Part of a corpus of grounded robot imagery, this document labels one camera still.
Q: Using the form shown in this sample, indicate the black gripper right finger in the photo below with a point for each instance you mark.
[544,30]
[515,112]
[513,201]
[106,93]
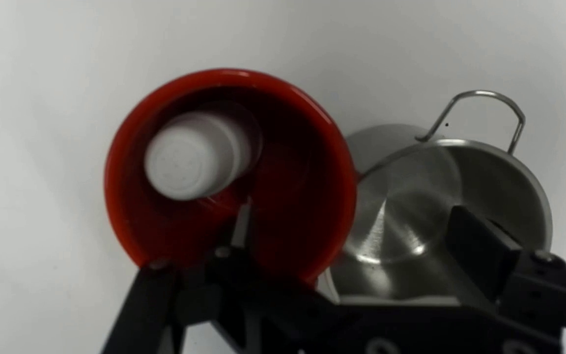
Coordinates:
[485,256]

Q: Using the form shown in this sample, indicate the small silver pot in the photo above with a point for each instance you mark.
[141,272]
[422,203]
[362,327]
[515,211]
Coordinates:
[393,209]

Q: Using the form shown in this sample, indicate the red orange cup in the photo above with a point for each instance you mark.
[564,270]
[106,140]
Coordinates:
[295,197]

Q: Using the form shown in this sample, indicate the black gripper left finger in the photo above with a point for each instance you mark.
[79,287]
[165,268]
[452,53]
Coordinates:
[145,315]

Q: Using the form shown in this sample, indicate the white cylinder inside cup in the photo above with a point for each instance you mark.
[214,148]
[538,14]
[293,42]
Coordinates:
[185,158]

